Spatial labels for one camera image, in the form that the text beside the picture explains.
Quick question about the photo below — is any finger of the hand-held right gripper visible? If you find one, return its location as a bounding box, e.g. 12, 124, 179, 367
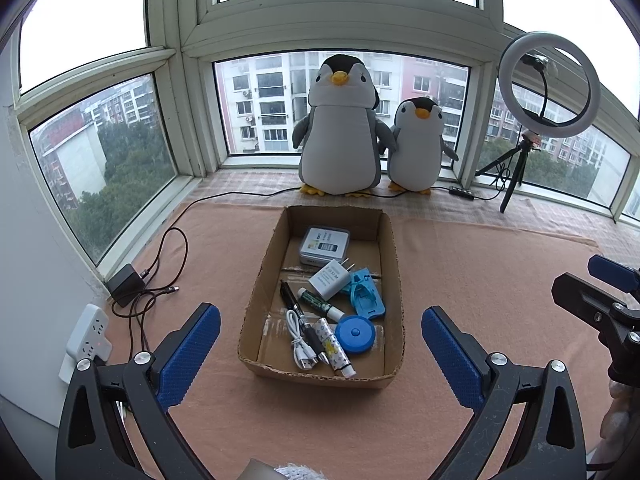
587, 254, 640, 295
551, 272, 633, 333

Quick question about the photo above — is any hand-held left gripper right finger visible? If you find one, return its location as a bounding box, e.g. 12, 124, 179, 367
421, 305, 589, 480

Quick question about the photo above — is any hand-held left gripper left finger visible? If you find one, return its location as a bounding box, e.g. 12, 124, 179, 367
55, 302, 222, 480

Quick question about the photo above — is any blue plastic clip tool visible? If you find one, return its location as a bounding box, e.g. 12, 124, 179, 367
350, 285, 387, 322

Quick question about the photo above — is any blue round tape measure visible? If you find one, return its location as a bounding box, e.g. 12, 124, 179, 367
334, 314, 376, 356

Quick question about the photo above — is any white usb cable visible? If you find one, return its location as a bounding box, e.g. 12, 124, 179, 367
285, 309, 318, 372

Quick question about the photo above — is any black pen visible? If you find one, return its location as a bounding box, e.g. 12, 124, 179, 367
279, 280, 330, 366

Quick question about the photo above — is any patterned lighter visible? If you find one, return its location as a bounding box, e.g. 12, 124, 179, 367
312, 317, 357, 380

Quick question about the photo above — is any brown cardboard box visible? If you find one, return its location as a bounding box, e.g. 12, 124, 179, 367
237, 205, 405, 391

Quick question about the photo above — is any white charger plug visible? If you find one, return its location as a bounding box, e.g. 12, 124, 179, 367
307, 258, 356, 300

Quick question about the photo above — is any clear plastic case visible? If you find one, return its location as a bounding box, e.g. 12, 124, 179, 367
299, 226, 351, 267

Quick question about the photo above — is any person's right hand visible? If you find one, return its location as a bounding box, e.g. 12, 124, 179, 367
600, 380, 640, 456

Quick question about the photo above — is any person's left hand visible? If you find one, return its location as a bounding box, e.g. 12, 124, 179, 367
272, 464, 328, 480

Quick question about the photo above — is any black power adapter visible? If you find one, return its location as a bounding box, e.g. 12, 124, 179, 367
107, 263, 147, 308

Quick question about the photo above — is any white power strip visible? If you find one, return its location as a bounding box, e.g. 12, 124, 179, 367
59, 303, 113, 386

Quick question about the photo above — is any black tripod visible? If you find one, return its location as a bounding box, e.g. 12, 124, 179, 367
475, 130, 543, 214

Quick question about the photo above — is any plaid cloth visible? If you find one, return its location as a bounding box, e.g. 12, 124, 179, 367
185, 167, 640, 261

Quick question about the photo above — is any small penguin plush toy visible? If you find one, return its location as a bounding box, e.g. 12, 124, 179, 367
378, 97, 460, 196

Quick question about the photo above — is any large penguin plush toy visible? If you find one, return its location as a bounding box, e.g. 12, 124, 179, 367
291, 54, 397, 198

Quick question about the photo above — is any black adapter cable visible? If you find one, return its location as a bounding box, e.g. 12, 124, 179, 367
112, 227, 190, 356

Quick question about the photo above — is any black ring light cable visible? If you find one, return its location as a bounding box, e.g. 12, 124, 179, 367
182, 185, 521, 211

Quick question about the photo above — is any white ring light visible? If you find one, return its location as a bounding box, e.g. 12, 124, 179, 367
499, 31, 602, 137

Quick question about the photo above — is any white window frame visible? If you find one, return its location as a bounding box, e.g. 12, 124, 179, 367
0, 0, 640, 281

